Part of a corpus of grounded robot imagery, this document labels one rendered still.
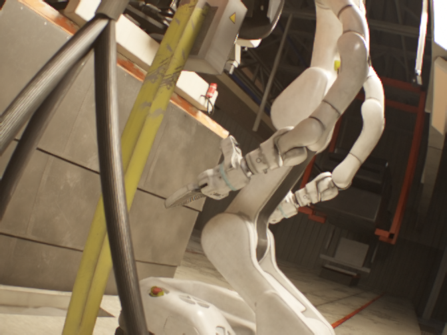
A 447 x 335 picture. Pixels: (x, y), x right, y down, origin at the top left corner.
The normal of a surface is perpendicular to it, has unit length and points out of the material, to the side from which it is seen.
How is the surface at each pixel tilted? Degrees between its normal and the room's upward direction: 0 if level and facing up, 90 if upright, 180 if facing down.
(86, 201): 90
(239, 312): 73
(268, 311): 90
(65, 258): 90
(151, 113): 90
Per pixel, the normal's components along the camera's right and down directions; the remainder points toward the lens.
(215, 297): -0.34, -0.48
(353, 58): -0.41, 0.00
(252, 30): -0.48, -0.22
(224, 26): 0.82, 0.25
